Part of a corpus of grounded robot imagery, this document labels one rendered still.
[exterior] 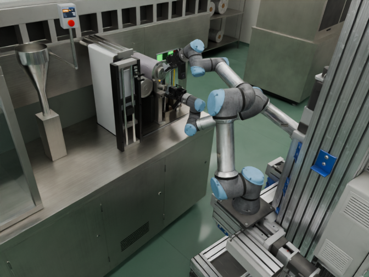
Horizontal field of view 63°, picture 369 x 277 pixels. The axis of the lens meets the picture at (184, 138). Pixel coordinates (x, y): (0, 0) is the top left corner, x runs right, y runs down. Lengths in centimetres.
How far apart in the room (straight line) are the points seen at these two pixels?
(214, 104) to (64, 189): 87
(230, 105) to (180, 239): 143
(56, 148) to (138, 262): 106
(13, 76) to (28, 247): 88
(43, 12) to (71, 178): 88
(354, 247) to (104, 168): 126
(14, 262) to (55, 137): 64
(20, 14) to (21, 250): 115
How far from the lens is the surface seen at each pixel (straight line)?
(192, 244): 250
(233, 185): 148
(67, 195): 163
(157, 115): 207
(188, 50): 175
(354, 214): 142
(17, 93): 191
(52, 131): 177
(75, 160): 184
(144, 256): 243
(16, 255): 167
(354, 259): 155
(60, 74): 198
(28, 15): 184
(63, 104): 206
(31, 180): 148
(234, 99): 137
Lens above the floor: 202
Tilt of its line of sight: 35 degrees down
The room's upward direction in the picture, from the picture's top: 4 degrees clockwise
